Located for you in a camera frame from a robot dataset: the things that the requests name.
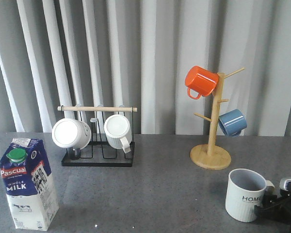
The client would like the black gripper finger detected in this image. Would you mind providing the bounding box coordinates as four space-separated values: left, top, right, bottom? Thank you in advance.
254 194 285 217

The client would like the cream HOME mug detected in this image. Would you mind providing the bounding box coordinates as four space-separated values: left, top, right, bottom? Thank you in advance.
225 168 275 222

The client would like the Pascual whole milk carton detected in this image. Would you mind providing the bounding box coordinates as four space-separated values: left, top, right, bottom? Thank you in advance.
0 138 59 231

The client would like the wooden mug tree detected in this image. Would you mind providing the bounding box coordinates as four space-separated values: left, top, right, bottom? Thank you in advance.
190 67 245 170

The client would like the blue enamel mug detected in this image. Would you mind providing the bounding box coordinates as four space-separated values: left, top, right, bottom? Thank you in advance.
218 109 247 137

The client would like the orange enamel mug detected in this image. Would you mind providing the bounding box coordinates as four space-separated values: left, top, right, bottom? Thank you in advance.
185 66 219 100

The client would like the ribbed white hanging mug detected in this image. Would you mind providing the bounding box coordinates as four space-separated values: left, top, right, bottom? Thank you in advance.
104 114 132 153

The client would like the round white hanging mug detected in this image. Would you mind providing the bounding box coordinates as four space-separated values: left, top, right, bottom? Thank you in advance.
51 118 92 150

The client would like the grey pleated curtain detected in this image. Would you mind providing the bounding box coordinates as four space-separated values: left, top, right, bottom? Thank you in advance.
0 0 291 136

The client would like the black wire mug rack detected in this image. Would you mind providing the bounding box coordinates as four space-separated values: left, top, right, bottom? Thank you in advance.
58 105 138 167

